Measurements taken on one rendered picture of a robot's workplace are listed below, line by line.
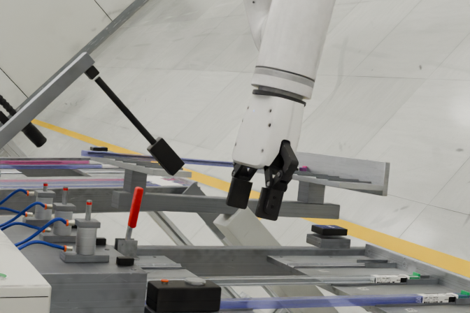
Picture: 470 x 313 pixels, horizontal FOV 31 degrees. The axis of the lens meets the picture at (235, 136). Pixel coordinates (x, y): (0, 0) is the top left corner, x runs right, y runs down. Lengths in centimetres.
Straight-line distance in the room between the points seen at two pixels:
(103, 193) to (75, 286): 119
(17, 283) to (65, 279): 14
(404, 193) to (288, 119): 190
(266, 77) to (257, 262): 38
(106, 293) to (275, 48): 41
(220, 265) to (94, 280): 48
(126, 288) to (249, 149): 30
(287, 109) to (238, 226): 56
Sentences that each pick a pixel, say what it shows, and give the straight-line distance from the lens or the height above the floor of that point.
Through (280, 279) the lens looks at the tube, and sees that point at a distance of 117.
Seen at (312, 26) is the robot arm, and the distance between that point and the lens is 112.
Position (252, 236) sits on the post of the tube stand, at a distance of 163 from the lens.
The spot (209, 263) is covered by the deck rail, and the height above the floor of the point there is 93.
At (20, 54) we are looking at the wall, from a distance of 875.
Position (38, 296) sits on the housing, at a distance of 75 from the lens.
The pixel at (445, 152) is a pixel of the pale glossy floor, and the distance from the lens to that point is 303.
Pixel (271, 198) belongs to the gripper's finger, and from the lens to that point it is 109.
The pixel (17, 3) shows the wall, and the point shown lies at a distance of 877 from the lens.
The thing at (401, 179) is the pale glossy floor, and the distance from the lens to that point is 304.
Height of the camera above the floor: 151
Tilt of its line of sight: 20 degrees down
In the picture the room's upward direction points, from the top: 40 degrees counter-clockwise
